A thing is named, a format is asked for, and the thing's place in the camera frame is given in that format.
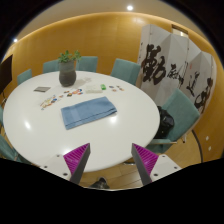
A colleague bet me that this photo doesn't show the colourful sticker sheet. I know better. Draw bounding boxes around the colourful sticker sheet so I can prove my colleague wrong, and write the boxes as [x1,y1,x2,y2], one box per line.
[39,94,58,111]

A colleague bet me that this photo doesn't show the ceiling lights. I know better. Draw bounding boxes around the ceiling lights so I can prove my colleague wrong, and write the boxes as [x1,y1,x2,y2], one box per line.
[12,4,134,43]

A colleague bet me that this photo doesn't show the green plant in grey vase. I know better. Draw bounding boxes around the green plant in grey vase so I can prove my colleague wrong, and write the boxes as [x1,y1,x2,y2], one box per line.
[57,49,83,88]

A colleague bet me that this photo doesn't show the grey flat card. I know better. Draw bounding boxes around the grey flat card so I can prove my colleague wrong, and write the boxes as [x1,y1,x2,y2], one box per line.
[33,86,52,93]

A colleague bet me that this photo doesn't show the white flat box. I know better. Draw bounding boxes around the white flat box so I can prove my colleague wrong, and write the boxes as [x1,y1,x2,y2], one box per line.
[84,83,103,94]

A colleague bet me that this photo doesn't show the teal chairs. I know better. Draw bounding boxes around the teal chairs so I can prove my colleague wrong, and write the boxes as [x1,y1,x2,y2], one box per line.
[0,55,201,164]

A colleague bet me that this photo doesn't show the blue towel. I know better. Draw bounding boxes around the blue towel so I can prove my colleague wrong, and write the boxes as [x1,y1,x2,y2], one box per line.
[60,96,118,131]

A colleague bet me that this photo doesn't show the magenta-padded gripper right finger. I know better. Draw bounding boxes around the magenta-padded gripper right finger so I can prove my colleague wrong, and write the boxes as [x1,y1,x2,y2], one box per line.
[130,142,183,186]

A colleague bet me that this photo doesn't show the white calligraphy folding screen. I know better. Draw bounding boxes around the white calligraphy folding screen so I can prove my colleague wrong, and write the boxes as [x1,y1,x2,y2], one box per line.
[137,23,218,116]

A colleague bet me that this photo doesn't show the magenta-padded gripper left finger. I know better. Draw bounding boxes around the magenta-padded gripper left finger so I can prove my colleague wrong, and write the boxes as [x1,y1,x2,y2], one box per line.
[39,142,92,185]

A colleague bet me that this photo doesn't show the black bag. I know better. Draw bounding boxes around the black bag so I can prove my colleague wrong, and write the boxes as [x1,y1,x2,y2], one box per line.
[154,105,175,139]

